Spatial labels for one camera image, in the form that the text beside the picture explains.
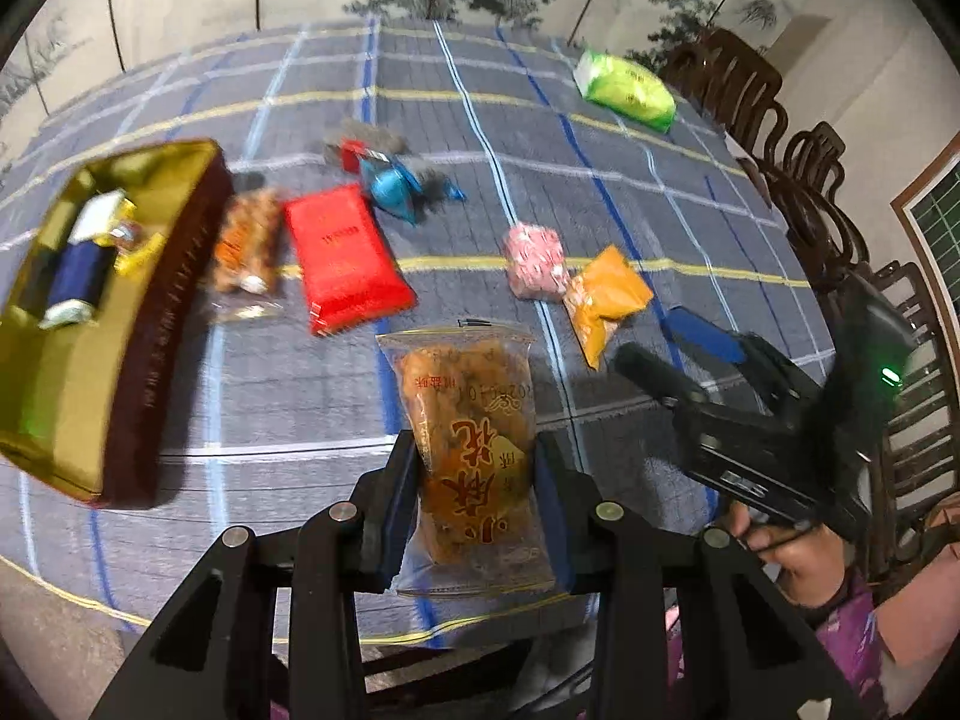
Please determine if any orange yellow snack bag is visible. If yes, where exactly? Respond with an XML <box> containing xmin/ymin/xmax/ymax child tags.
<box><xmin>563</xmin><ymin>245</ymin><xmax>654</xmax><ymax>371</ymax></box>

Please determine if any fried twist snack bag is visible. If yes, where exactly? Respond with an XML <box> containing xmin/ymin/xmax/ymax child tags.
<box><xmin>377</xmin><ymin>322</ymin><xmax>553</xmax><ymax>596</ymax></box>

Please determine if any pink patterned snack pack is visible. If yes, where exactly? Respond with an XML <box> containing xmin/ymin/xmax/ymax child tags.
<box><xmin>505</xmin><ymin>223</ymin><xmax>569</xmax><ymax>301</ymax></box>

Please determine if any red snack packet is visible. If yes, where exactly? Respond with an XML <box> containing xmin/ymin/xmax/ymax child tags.
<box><xmin>285</xmin><ymin>184</ymin><xmax>416</xmax><ymax>335</ymax></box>

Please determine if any orange peanut snack bag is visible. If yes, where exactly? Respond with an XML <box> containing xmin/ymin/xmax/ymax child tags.
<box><xmin>208</xmin><ymin>188</ymin><xmax>283</xmax><ymax>322</ymax></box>

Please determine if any blue candy packet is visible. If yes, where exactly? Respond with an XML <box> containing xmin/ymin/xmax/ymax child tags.
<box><xmin>359</xmin><ymin>154</ymin><xmax>467</xmax><ymax>226</ymax></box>

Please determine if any dark seeds bag red label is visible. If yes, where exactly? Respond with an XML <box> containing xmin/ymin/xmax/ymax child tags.
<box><xmin>322</xmin><ymin>119</ymin><xmax>409</xmax><ymax>174</ymax></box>

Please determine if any person's right hand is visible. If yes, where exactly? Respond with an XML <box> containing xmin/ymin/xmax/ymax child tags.
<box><xmin>724</xmin><ymin>500</ymin><xmax>846</xmax><ymax>610</ymax></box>

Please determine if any dark wooden chair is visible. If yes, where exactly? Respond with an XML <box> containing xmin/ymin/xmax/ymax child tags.
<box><xmin>835</xmin><ymin>260</ymin><xmax>958</xmax><ymax>593</ymax></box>
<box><xmin>659</xmin><ymin>28</ymin><xmax>789</xmax><ymax>163</ymax></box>
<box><xmin>739</xmin><ymin>122</ymin><xmax>869</xmax><ymax>296</ymax></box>

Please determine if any green tissue pack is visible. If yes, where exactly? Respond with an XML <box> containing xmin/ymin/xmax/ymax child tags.
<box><xmin>573</xmin><ymin>50</ymin><xmax>677</xmax><ymax>133</ymax></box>

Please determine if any green framed window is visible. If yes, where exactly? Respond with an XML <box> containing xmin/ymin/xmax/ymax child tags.
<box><xmin>890</xmin><ymin>130</ymin><xmax>960</xmax><ymax>332</ymax></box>

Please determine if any blue plaid tablecloth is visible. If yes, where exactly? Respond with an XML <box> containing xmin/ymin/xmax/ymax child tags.
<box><xmin>2</xmin><ymin>21</ymin><xmax>833</xmax><ymax>631</ymax></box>

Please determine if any gold red tin box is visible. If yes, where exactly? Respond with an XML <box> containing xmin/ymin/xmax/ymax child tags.
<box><xmin>2</xmin><ymin>140</ymin><xmax>233</xmax><ymax>509</ymax></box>

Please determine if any yellow gold packet in box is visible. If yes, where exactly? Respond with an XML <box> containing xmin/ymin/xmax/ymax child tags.
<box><xmin>114</xmin><ymin>232</ymin><xmax>166</xmax><ymax>277</ymax></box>

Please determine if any dark blue packet in box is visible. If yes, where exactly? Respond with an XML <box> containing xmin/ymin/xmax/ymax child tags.
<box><xmin>47</xmin><ymin>239</ymin><xmax>117</xmax><ymax>309</ymax></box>

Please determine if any white packet in box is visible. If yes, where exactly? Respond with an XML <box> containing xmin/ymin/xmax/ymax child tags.
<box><xmin>68</xmin><ymin>190</ymin><xmax>135</xmax><ymax>245</ymax></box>

